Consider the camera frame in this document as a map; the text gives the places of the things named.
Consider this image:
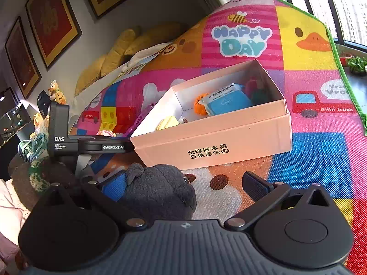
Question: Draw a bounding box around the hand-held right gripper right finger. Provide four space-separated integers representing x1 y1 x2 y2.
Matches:
224 171 333 231

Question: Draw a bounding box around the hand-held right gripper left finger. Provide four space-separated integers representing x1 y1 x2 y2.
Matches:
43 170 148 230

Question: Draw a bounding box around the dark grey plush toy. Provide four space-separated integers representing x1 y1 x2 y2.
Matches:
119 163 197 221

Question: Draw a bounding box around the pink cardboard box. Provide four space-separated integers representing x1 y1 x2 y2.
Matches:
130 59 293 171

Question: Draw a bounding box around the pink plastic net scoop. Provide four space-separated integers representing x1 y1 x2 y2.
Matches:
124 105 157 138

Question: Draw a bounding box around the yellow knitted toy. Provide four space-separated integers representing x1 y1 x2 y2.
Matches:
156 116 180 132

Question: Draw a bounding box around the blue white wet wipes pack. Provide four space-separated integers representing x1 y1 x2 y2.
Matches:
198 83 253 117

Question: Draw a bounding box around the pastel pink teal toy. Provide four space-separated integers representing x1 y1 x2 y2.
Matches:
244 77 270 104

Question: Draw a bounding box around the orange plastic toy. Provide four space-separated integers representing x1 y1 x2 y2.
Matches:
193 93 210 116

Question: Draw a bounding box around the yellow soft toy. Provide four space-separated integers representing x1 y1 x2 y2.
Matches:
30 113 49 138

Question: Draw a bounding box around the blue yarn bundle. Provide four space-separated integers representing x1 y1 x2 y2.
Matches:
19 133 49 161

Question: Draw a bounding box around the black cap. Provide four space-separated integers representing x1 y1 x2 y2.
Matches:
37 90 52 118

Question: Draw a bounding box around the plush bear toy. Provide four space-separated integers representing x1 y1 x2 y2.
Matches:
47 80 67 105

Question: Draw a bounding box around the dark glass cabinet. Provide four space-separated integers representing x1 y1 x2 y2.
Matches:
0 87 32 149

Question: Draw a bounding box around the colourful cartoon play mat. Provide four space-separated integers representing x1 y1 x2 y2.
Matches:
69 0 367 275

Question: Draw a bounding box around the person's pink clothing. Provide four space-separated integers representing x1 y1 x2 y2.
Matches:
0 179 31 270

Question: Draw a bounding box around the green potted plant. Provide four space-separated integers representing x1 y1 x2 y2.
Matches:
345 56 367 75

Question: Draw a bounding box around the window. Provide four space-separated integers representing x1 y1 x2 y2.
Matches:
298 0 367 46

